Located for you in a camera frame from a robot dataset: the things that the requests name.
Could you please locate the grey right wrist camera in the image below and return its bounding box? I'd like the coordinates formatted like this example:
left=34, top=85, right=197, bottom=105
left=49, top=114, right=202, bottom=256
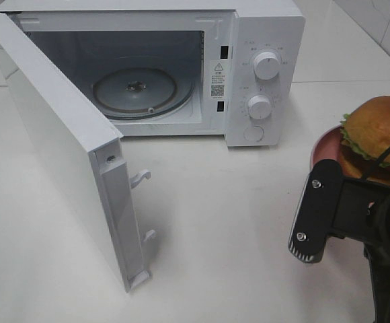
left=288, top=159, right=344, bottom=263

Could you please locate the pink round plate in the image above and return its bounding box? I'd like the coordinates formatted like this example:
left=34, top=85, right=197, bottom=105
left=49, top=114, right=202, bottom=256
left=309, top=127, right=390, bottom=189

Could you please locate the white microwave door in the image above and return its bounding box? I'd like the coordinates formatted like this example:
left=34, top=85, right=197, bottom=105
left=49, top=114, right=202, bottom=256
left=0, top=13, right=155, bottom=291

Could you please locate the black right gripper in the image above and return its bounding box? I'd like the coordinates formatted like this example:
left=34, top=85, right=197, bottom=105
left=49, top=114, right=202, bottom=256
left=327, top=176, right=390, bottom=249

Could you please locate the upper white power knob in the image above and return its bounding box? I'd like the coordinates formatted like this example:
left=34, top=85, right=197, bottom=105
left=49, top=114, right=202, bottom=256
left=253, top=49, right=281, bottom=80

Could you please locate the white microwave oven body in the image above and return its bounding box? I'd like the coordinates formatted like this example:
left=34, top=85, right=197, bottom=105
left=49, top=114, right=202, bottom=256
left=0, top=1, right=305, bottom=147

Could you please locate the lower white timer knob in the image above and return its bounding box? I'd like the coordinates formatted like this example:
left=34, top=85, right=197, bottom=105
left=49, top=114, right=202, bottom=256
left=247, top=96, right=272, bottom=120

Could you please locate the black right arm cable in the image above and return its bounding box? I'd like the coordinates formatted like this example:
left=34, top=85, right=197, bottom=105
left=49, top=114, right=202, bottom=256
left=359, top=129, right=390, bottom=182

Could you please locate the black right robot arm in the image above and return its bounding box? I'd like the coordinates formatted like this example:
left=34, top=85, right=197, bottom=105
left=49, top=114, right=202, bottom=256
left=331, top=178, right=390, bottom=322

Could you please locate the glass microwave turntable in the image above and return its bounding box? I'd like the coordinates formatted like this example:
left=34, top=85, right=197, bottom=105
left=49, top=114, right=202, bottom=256
left=92, top=67, right=194, bottom=120

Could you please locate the round white door button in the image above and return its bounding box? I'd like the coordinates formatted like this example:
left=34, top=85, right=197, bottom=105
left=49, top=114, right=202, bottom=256
left=243, top=126, right=264, bottom=143

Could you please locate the burger with lettuce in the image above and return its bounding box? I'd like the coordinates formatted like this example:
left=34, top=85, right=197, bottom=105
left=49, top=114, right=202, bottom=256
left=338, top=96, right=390, bottom=186

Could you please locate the white warning label sticker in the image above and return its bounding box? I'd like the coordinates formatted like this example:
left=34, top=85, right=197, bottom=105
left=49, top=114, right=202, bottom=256
left=208, top=59, right=229, bottom=100

